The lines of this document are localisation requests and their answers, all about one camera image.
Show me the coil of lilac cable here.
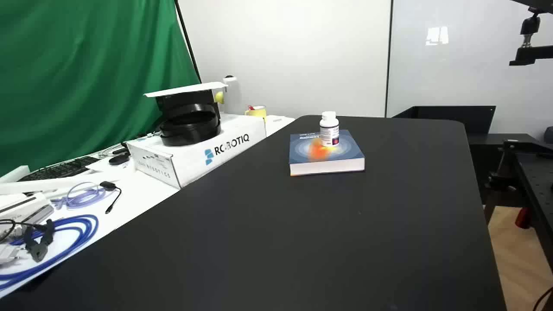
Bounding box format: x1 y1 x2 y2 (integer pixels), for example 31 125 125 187
51 182 107 210

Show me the black adapter cable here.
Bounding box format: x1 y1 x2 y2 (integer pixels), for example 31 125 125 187
99 181 122 215

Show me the black metal table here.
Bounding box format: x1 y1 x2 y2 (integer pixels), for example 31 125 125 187
484 139 553 273

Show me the blue paperback book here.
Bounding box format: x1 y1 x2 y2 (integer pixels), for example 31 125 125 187
289 130 365 177

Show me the white pill bottle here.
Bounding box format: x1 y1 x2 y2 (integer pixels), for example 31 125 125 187
319 111 340 147

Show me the green backdrop cloth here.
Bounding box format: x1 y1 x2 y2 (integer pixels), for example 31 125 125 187
0 0 202 177

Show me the black round foam insert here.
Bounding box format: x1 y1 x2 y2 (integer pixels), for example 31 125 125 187
156 90 222 146

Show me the grey white electronic device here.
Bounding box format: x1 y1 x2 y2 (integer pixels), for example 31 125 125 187
0 192 54 229

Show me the white flat box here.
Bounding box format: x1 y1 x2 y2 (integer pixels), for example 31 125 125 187
264 115 296 137

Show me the white cardboard box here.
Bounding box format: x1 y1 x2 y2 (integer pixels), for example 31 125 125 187
126 113 267 190

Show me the coil of blue cable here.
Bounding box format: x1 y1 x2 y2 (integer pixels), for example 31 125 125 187
0 215 99 291

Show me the black keyboard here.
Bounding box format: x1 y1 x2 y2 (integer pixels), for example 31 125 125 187
18 155 102 182

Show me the white device with yellow ball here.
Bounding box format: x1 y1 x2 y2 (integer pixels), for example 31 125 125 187
215 75 238 105

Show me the black backdrop pole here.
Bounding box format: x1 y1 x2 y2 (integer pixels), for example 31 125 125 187
174 0 202 84

